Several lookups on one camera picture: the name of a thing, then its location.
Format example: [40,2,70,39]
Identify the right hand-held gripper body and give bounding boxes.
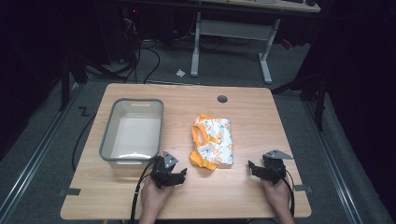
[261,149,294,186]

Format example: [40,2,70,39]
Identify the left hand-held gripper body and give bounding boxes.
[150,150,180,189]

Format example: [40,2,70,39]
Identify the person's left hand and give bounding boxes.
[140,176,176,217]

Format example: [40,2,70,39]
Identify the person's right hand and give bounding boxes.
[261,177,293,217]

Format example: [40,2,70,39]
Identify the grey tape piece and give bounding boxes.
[58,187,82,197]
[293,184,314,193]

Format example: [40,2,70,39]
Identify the orange and white printed garment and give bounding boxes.
[189,113,234,172]

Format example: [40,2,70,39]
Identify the white bin with grey rim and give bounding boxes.
[98,98,165,171]

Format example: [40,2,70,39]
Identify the black metal stand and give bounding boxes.
[270,66,330,133]
[57,52,90,112]

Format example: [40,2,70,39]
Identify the black zigzag floor tape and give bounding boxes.
[78,105,92,118]

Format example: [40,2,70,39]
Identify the desk with white metal legs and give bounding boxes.
[190,0,322,85]

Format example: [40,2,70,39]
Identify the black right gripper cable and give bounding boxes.
[270,163,296,217]

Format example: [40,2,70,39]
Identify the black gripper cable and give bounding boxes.
[270,163,296,217]
[128,158,159,224]

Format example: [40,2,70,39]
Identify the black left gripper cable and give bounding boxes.
[128,158,159,224]

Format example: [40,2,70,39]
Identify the metal floor rail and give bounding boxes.
[302,100,364,224]
[0,83,84,220]

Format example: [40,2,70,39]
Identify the thin black floor cable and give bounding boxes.
[71,113,97,173]

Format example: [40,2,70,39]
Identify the bundle of black floor cables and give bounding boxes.
[83,17,162,85]

